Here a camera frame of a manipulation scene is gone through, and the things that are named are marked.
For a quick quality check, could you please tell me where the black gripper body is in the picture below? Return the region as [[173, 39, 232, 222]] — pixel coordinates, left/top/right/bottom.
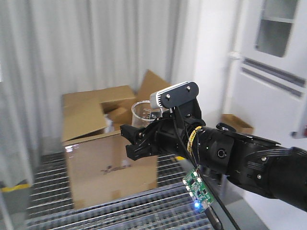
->
[[120, 99, 205, 160]]

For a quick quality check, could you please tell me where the clear glass beaker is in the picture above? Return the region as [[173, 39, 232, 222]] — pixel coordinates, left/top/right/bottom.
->
[[131, 100, 163, 128]]

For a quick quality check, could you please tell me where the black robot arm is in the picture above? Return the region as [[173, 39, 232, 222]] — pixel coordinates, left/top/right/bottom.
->
[[120, 99, 307, 210]]

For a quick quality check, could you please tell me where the white cabinet door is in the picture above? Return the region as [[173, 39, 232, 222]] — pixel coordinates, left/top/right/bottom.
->
[[223, 0, 307, 230]]

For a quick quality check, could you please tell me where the green circuit board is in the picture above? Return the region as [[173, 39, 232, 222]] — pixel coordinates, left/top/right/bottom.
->
[[182, 170, 215, 212]]

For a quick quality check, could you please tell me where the small cardboard box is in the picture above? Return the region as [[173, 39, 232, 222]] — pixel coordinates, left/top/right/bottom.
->
[[221, 114, 254, 135]]

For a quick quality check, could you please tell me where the large cardboard box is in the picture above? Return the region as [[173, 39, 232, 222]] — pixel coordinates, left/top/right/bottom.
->
[[62, 70, 169, 209]]

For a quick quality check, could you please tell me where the metal grate platform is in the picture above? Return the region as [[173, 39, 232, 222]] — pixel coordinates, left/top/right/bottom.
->
[[26, 153, 212, 230]]

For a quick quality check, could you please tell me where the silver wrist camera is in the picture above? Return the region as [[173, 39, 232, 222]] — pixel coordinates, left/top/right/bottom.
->
[[149, 81, 199, 109]]

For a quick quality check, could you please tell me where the black usb cable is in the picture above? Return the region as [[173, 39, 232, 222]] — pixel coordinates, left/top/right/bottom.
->
[[171, 106, 241, 230]]

